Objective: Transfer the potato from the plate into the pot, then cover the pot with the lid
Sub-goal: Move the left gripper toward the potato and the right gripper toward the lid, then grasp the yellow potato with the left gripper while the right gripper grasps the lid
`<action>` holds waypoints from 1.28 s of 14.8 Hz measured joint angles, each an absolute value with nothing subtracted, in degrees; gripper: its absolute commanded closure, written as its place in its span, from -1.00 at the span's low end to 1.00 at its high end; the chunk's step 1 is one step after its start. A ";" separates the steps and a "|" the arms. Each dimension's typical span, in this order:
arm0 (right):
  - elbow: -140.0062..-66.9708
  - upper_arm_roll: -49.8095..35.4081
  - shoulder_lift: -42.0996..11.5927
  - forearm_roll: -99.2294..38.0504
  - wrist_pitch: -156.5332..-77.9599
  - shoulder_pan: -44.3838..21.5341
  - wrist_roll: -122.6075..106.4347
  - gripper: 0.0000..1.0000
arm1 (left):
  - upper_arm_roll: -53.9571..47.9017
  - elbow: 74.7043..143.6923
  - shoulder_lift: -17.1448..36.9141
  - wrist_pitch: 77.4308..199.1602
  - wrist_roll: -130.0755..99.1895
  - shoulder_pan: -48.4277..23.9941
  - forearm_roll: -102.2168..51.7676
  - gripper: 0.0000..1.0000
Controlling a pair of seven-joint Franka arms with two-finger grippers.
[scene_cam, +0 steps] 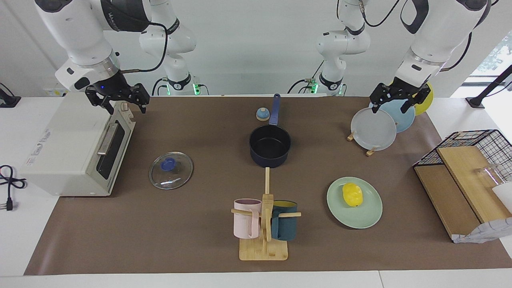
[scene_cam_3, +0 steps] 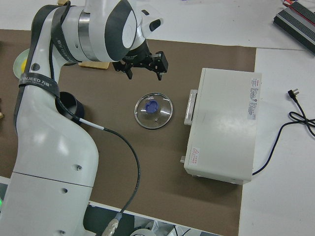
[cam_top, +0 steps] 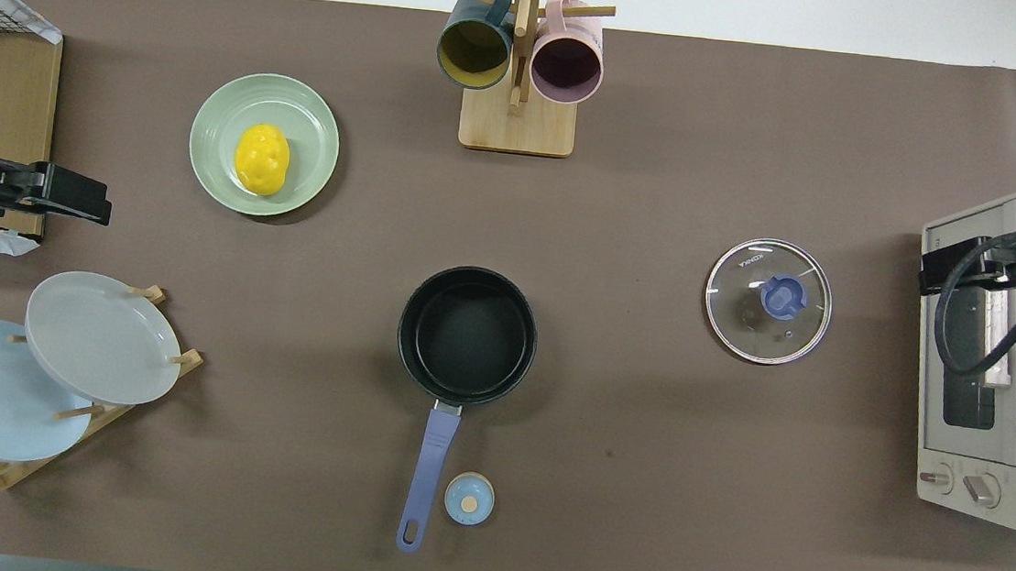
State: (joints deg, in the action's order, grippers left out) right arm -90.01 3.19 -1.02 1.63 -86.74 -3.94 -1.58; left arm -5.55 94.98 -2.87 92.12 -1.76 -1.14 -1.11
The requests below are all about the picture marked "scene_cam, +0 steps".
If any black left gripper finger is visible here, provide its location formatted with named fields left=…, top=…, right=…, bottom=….
left=370, top=86, right=391, bottom=114
left=400, top=90, right=426, bottom=114

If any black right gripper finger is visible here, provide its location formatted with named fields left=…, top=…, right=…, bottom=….
left=85, top=90, right=115, bottom=116
left=128, top=83, right=151, bottom=115

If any glass lid with blue knob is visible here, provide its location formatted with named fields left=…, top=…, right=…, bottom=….
left=149, top=151, right=194, bottom=190

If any yellow potato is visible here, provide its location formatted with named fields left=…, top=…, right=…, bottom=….
left=342, top=183, right=363, bottom=208

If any yellow plate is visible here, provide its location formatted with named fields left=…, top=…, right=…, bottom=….
left=414, top=82, right=434, bottom=116

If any light blue plate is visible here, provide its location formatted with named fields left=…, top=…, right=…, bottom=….
left=369, top=98, right=416, bottom=133

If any grey plate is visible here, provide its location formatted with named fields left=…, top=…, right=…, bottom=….
left=350, top=107, right=397, bottom=151

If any wooden plate rack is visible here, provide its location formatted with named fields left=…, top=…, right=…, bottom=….
left=347, top=131, right=378, bottom=157

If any light green plate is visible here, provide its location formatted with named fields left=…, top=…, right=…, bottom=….
left=326, top=176, right=383, bottom=230

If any white toaster oven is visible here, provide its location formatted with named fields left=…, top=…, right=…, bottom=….
left=19, top=93, right=136, bottom=197

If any black slanted stand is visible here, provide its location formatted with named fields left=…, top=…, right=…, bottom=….
left=465, top=64, right=512, bottom=109

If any black clamp stand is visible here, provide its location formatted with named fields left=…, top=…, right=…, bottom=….
left=0, top=82, right=21, bottom=108

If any window with green foliage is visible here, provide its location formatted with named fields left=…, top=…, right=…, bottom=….
left=468, top=32, right=512, bottom=86

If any wooden shelf box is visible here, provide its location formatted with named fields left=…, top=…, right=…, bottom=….
left=414, top=145, right=512, bottom=242

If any clear glass cup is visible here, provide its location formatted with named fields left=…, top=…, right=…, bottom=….
left=474, top=163, right=507, bottom=189

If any dark blue saucepan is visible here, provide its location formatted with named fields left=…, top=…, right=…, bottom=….
left=249, top=94, right=292, bottom=168

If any white cup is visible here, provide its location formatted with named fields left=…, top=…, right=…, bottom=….
left=492, top=182, right=512, bottom=213

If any brown table mat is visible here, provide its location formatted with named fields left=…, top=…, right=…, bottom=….
left=23, top=96, right=512, bottom=276

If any white patterned cloth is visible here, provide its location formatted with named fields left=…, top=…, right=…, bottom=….
left=452, top=217, right=512, bottom=244

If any dark teal mug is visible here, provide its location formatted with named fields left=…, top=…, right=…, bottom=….
left=271, top=200, right=298, bottom=241

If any pink mug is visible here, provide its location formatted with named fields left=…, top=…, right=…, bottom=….
left=234, top=198, right=262, bottom=240

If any wooden mug rack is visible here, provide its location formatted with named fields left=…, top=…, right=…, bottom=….
left=231, top=167, right=302, bottom=261

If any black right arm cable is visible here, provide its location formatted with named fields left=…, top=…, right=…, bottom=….
left=119, top=20, right=169, bottom=75

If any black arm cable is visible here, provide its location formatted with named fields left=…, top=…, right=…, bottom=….
left=119, top=20, right=169, bottom=75
left=439, top=31, right=474, bottom=72

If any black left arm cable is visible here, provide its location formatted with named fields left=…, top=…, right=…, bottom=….
left=439, top=31, right=474, bottom=72

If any black wire basket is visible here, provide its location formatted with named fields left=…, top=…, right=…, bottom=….
left=413, top=129, right=512, bottom=182

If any black power cable with plug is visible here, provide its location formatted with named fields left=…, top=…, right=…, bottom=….
left=0, top=165, right=28, bottom=212

